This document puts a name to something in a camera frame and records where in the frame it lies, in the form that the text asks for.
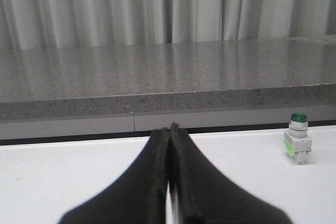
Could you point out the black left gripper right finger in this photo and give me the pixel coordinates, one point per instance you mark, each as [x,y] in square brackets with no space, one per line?
[202,194]

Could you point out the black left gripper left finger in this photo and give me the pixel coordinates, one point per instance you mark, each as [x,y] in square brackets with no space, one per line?
[137,196]

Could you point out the grey stone ledge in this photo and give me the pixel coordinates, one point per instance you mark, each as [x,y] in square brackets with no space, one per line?
[120,89]

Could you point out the white curtain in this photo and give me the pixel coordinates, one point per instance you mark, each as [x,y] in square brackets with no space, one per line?
[31,24]

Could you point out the green pushbutton switch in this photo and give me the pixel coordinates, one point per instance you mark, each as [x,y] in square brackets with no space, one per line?
[296,139]

